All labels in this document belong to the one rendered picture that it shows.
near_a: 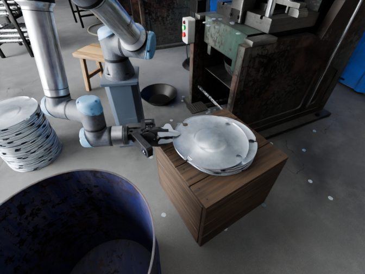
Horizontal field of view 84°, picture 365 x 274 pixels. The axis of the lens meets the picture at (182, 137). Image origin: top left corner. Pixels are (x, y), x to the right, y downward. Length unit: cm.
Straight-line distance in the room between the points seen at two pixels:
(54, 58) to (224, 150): 63
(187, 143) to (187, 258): 49
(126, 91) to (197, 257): 84
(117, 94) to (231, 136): 62
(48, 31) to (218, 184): 70
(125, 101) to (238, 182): 72
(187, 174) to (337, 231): 77
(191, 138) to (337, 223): 81
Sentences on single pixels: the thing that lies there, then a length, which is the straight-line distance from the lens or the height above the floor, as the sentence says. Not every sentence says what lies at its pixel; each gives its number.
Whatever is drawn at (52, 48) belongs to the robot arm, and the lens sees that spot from 76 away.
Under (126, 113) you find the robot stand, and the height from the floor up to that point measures 26.
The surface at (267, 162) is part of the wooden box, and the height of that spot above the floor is 35.
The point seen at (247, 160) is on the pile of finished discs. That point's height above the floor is 39.
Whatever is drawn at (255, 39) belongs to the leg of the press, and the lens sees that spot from 103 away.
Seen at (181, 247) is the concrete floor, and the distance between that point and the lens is 99.
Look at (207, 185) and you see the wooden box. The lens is 71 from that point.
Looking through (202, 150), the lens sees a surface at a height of 40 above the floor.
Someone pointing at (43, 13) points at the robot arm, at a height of 80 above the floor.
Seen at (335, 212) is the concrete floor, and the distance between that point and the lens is 129.
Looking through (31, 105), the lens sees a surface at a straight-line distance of 137.
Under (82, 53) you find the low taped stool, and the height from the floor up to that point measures 33.
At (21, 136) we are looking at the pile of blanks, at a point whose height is 25.
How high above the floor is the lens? 95
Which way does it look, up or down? 44 degrees down
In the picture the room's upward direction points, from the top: straight up
